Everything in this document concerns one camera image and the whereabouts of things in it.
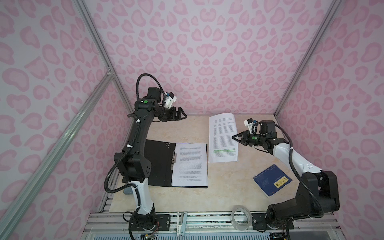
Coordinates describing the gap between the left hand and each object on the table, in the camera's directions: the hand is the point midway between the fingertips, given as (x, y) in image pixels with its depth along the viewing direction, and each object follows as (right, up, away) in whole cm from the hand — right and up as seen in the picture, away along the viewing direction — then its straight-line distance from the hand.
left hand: (180, 114), depth 81 cm
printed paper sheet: (+5, -33, +11) cm, 35 cm away
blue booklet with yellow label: (+52, -37, +5) cm, 64 cm away
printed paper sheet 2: (+23, -19, +4) cm, 30 cm away
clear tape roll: (+30, -55, -9) cm, 63 cm away
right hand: (+30, -12, 0) cm, 32 cm away
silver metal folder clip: (-5, -28, +14) cm, 32 cm away
